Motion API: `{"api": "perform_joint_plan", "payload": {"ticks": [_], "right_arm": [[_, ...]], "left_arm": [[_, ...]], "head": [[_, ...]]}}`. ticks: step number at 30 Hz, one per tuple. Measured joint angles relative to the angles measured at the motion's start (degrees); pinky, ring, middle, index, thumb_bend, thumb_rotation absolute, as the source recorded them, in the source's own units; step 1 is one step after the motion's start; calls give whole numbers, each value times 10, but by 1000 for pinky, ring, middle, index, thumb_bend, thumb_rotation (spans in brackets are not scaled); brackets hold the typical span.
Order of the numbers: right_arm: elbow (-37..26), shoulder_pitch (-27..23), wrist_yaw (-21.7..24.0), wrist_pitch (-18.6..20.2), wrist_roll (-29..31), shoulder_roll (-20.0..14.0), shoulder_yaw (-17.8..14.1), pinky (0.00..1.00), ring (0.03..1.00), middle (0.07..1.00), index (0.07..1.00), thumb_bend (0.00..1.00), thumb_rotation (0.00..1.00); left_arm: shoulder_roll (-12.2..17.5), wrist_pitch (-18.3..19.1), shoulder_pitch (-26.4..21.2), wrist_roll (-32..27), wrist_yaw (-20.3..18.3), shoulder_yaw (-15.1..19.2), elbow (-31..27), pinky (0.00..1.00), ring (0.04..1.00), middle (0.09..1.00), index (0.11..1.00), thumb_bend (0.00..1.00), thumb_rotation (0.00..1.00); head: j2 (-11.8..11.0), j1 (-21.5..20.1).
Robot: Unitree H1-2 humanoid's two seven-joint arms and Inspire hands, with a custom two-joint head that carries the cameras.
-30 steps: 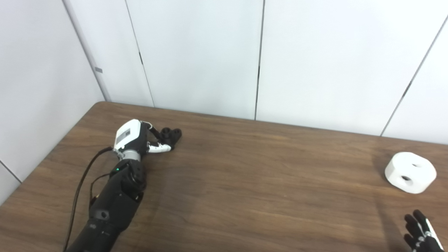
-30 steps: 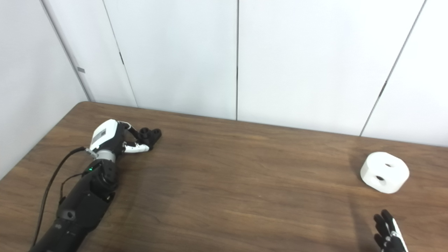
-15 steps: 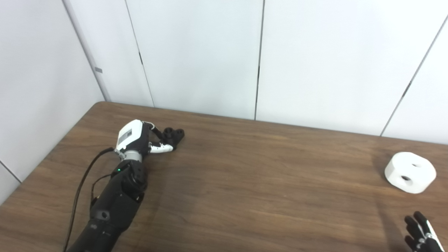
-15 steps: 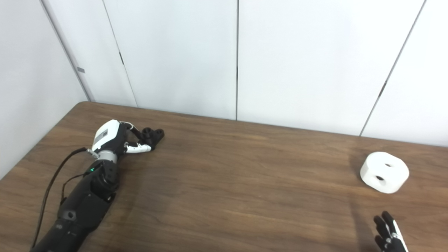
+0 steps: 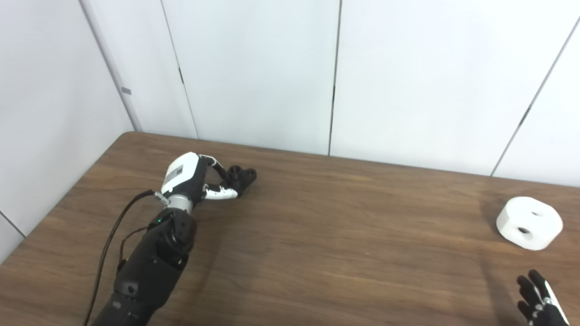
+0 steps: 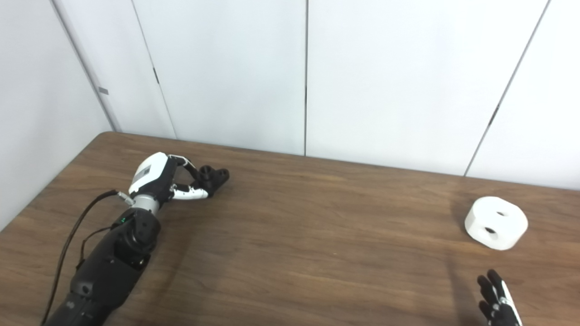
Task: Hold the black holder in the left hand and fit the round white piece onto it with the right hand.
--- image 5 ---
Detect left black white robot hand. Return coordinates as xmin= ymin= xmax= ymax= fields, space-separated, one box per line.
xmin=161 ymin=152 xmax=239 ymax=204

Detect black flanged holder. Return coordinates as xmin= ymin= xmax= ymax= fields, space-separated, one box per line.
xmin=225 ymin=165 xmax=257 ymax=197

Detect round white piece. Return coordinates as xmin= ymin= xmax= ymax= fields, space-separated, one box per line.
xmin=496 ymin=197 xmax=564 ymax=251

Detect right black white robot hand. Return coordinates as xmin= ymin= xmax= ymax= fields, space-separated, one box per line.
xmin=517 ymin=269 xmax=570 ymax=326

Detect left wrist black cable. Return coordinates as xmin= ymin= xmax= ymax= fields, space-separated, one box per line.
xmin=83 ymin=190 xmax=168 ymax=326

